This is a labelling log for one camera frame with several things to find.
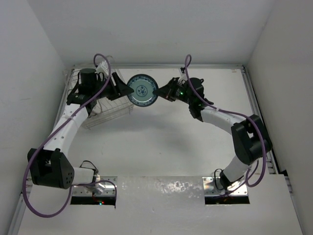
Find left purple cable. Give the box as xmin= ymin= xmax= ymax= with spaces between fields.
xmin=22 ymin=53 xmax=118 ymax=218

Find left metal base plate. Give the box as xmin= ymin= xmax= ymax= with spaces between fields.
xmin=72 ymin=176 xmax=117 ymax=197

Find dark green plate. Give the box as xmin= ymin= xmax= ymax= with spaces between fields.
xmin=127 ymin=74 xmax=158 ymax=107

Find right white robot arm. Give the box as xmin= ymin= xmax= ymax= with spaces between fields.
xmin=153 ymin=78 xmax=272 ymax=190

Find purple cable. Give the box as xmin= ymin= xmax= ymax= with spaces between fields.
xmin=22 ymin=53 xmax=118 ymax=218
xmin=184 ymin=54 xmax=267 ymax=196

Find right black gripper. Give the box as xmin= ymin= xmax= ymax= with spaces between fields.
xmin=154 ymin=77 xmax=193 ymax=105

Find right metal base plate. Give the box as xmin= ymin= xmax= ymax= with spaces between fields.
xmin=202 ymin=176 xmax=248 ymax=197

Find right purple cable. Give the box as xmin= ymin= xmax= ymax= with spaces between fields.
xmin=184 ymin=54 xmax=267 ymax=196

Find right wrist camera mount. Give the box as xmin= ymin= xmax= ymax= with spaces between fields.
xmin=180 ymin=67 xmax=187 ymax=80

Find wire dish rack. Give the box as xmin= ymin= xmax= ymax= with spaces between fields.
xmin=67 ymin=54 xmax=134 ymax=129

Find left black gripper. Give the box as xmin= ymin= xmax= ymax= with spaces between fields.
xmin=91 ymin=72 xmax=134 ymax=101

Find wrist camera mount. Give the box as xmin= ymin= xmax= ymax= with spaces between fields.
xmin=180 ymin=67 xmax=187 ymax=80
xmin=96 ymin=61 xmax=109 ymax=76

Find metal base plate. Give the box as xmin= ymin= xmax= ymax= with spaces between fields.
xmin=72 ymin=176 xmax=117 ymax=197
xmin=202 ymin=176 xmax=248 ymax=197

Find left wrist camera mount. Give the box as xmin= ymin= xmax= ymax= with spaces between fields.
xmin=96 ymin=61 xmax=109 ymax=76

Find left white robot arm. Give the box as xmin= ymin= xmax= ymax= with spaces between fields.
xmin=27 ymin=68 xmax=133 ymax=189

